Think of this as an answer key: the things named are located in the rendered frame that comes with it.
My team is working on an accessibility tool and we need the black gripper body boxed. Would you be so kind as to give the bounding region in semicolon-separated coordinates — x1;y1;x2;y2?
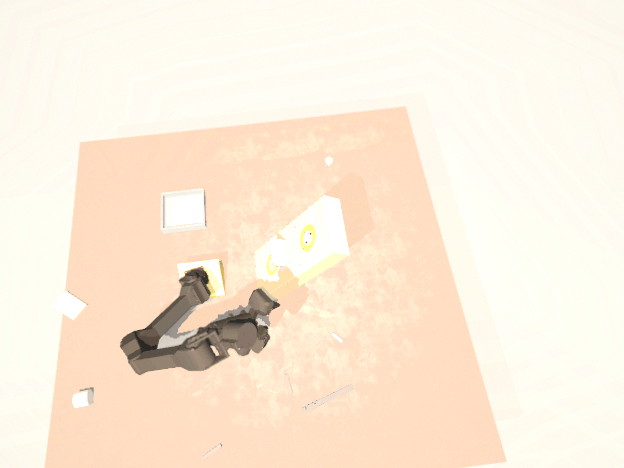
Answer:
227;288;274;356

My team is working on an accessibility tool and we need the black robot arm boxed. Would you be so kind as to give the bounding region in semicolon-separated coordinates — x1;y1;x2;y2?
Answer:
120;266;270;375

